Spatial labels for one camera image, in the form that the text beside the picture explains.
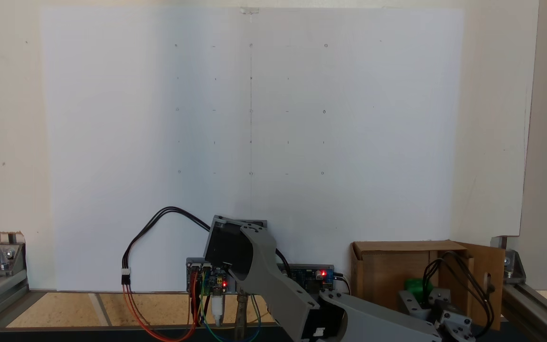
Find black power cable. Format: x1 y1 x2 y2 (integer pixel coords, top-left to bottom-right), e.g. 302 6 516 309
333 272 351 296

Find metal clamp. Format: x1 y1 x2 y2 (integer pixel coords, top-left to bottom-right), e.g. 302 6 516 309
235 291 251 341

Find green yellow blue jumper wires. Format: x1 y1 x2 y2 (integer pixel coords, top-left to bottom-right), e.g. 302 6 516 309
200 271 263 342

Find black cable with white connector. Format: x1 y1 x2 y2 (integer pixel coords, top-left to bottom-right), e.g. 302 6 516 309
122 206 213 285

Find orange and red wires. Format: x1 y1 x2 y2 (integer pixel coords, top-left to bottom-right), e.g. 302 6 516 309
123 272 201 342

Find green die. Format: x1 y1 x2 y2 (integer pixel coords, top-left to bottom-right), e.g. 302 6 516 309
404 277 434 299

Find circuit board with jumper wires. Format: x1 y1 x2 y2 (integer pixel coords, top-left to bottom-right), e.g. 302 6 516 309
186 258 229 295

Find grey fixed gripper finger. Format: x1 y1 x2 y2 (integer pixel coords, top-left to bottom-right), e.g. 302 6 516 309
398 289 430 323

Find white paper sheet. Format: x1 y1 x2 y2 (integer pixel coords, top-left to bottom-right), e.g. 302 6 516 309
40 7 465 292

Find brown cardboard box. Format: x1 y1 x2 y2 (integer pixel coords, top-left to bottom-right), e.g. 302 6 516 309
351 240 506 342

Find white usb plug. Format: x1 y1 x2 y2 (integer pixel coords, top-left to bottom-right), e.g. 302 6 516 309
211 292 225 327

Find black servo cable on arm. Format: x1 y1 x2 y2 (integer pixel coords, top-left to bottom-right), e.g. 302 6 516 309
423 251 495 336

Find aluminium corner bracket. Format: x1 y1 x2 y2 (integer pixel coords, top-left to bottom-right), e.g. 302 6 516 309
504 249 527 284
0 242 27 277

